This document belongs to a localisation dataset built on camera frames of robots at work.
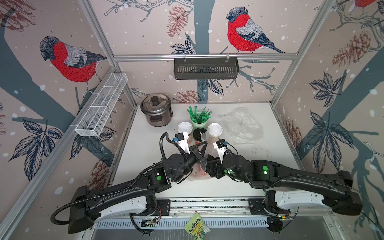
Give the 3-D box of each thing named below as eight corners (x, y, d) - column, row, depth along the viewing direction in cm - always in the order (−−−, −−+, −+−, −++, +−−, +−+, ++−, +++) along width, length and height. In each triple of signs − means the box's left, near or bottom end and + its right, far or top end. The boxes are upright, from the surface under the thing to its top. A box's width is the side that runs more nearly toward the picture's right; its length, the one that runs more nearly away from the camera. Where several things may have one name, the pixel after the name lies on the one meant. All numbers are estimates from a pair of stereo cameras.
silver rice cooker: (146, 130, 107) (137, 112, 91) (151, 111, 119) (144, 92, 103) (171, 130, 107) (166, 111, 91) (173, 111, 118) (170, 92, 103)
